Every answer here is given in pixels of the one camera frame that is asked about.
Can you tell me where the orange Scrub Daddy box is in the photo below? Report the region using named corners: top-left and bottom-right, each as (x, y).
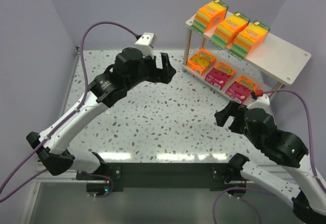
top-left (225, 75), bottom-right (259, 104)

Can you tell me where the pink Scrub Mommy box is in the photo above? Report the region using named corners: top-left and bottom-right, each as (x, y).
top-left (205, 61), bottom-right (236, 90)

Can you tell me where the Scrub Daddy yellow sponge box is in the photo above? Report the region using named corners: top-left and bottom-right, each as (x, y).
top-left (186, 48), bottom-right (216, 75)

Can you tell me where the Sponge Daddy yellow green box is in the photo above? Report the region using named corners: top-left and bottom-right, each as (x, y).
top-left (228, 20), bottom-right (270, 60)

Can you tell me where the Sponge Daddy multipack box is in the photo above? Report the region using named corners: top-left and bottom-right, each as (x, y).
top-left (210, 12), bottom-right (251, 50)
top-left (191, 0), bottom-right (229, 34)

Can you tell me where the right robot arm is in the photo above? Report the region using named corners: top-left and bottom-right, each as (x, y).
top-left (214, 101), bottom-right (325, 223)

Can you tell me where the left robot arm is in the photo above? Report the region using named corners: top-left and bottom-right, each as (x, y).
top-left (26, 47), bottom-right (176, 176)

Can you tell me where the white two-tier shelf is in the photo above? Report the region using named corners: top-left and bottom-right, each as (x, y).
top-left (182, 15), bottom-right (311, 99)

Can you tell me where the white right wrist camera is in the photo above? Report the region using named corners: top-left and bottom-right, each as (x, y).
top-left (247, 90), bottom-right (270, 112)

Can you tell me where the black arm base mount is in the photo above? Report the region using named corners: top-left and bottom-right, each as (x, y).
top-left (76, 162), bottom-right (255, 193)

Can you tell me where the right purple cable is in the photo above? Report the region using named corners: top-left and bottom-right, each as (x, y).
top-left (212, 89), bottom-right (326, 224)

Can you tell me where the purple cable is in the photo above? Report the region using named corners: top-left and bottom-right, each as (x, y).
top-left (212, 89), bottom-right (326, 224)
top-left (0, 21), bottom-right (142, 203)

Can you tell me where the aluminium frame rail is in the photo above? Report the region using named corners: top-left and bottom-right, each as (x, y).
top-left (33, 47), bottom-right (85, 183)

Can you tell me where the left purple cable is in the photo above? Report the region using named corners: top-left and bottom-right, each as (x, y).
top-left (0, 21), bottom-right (142, 203)

